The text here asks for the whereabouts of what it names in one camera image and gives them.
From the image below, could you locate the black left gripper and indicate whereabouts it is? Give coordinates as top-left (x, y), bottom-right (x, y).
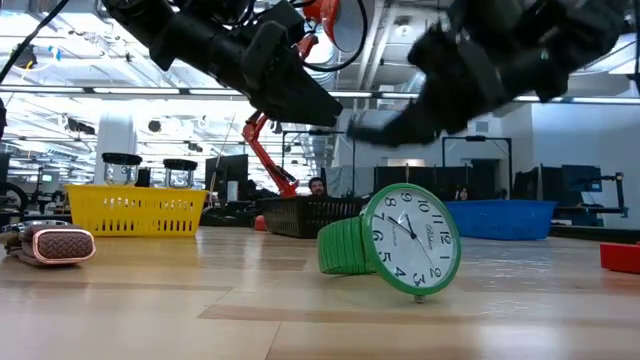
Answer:
top-left (239, 4), bottom-right (344, 127)

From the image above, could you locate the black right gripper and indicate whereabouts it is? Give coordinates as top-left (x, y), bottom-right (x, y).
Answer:
top-left (347, 24), bottom-right (506, 148)

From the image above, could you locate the green wristwatch white face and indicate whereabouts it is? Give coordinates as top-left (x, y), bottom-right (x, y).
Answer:
top-left (317, 182), bottom-right (462, 305)

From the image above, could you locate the small red digital clock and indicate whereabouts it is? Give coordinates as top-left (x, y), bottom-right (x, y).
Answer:
top-left (599, 242), bottom-right (640, 275)

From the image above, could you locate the woven brown pouch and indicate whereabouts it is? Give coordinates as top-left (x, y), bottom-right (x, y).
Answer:
top-left (0, 219), bottom-right (97, 267)

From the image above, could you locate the black partition screen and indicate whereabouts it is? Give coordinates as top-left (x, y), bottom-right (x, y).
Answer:
top-left (373, 164), bottom-right (501, 202)

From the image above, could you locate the red desk lamp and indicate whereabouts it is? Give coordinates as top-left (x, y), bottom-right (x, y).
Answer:
top-left (242, 0), bottom-right (376, 232)

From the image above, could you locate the black computer monitor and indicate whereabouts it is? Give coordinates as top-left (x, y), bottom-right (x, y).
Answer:
top-left (204, 154), bottom-right (250, 201)

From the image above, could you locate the black plastic basket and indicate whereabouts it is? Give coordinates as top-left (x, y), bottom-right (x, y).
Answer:
top-left (257, 195), bottom-right (370, 240)

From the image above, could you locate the blue plastic basket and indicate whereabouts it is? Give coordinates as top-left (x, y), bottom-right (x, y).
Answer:
top-left (444, 200), bottom-right (558, 241)

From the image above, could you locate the long ceiling light strip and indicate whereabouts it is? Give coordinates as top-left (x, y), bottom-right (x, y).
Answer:
top-left (0, 85), bottom-right (640, 106)

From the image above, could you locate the yellow plastic basket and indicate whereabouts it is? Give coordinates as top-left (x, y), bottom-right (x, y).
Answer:
top-left (64, 183), bottom-right (209, 238)

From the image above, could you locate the white building column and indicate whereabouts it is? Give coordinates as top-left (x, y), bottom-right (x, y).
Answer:
top-left (93, 112), bottom-right (139, 186)

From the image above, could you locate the black ceiling device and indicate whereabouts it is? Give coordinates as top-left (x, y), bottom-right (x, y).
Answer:
top-left (9, 43), bottom-right (40, 70)

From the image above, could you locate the black metal gantry frame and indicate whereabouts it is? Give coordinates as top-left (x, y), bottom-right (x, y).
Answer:
top-left (282, 128), bottom-right (357, 197)
top-left (442, 135), bottom-right (514, 201)

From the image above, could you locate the black left wrist camera cable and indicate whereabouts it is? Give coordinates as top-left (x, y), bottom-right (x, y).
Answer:
top-left (299, 0), bottom-right (369, 73)

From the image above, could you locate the black aluminium table frame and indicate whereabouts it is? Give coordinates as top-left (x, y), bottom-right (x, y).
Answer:
top-left (0, 213), bottom-right (640, 246)

